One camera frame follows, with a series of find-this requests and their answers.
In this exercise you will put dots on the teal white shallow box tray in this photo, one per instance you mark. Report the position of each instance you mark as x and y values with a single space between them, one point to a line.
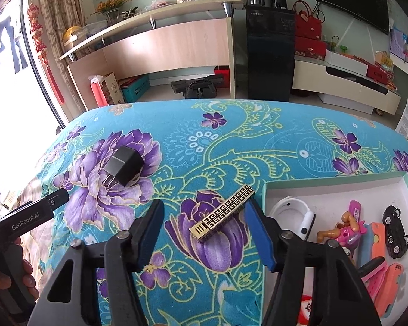
366 215

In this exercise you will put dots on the red handbag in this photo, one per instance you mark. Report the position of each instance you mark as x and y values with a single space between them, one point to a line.
306 24

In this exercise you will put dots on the white smartwatch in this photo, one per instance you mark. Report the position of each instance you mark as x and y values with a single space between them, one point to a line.
295 215

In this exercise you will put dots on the salmon blue toy knife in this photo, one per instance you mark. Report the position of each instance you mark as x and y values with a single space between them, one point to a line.
387 293

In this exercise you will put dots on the pink brown puppy toy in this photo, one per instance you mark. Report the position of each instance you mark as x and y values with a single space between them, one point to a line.
347 233

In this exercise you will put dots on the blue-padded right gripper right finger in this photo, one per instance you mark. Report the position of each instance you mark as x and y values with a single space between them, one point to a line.
339 296

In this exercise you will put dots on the black gold patterned harmonica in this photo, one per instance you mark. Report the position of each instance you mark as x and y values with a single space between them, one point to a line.
219 216

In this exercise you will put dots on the orange flower bouquet vase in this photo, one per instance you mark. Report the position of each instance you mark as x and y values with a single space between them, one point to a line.
110 9

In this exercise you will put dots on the black bag on floor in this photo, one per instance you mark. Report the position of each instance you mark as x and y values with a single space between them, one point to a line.
199 88

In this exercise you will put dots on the black power adapter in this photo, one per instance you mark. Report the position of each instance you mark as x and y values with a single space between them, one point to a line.
124 165

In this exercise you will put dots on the red white glue bottle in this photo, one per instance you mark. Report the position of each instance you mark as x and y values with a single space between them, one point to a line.
305 309

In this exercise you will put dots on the black water dispenser cabinet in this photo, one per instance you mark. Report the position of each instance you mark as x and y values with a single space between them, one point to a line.
270 29

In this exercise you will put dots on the red gift box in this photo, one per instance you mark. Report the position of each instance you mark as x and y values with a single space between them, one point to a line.
306 47

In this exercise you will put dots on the yellow container on shelf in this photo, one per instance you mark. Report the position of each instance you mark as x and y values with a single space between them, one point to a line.
73 36

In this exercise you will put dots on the red chinese knot ornament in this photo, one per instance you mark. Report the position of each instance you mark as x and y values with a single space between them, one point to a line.
36 31

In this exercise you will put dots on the pink smartwatch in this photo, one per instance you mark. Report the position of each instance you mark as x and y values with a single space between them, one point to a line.
373 274

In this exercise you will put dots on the white flat box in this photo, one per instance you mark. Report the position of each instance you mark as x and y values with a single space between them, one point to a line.
346 63

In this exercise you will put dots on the teal storage crate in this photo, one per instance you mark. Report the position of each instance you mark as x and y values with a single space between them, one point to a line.
134 88

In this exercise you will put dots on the blue orange toy knife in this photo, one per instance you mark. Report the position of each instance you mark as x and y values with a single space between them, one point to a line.
372 243

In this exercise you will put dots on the red white gift bag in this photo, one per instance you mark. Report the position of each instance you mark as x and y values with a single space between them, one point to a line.
106 90

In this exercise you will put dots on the magenta translucent lighter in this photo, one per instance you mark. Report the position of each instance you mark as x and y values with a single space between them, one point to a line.
355 210

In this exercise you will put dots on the black toy car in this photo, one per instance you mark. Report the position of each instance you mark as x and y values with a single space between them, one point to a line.
396 240

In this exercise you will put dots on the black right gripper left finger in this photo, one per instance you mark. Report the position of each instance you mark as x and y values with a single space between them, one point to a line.
71 296

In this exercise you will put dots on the person's left hand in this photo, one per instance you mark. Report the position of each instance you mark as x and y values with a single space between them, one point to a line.
28 280

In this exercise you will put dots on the beige patterned curtain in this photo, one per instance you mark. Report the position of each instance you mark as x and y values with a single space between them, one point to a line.
59 16

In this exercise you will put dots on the curved wooden counter shelf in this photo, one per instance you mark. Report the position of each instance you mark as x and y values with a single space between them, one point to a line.
193 44

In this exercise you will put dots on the cream low tv stand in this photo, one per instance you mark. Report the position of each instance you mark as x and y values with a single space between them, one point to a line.
320 77

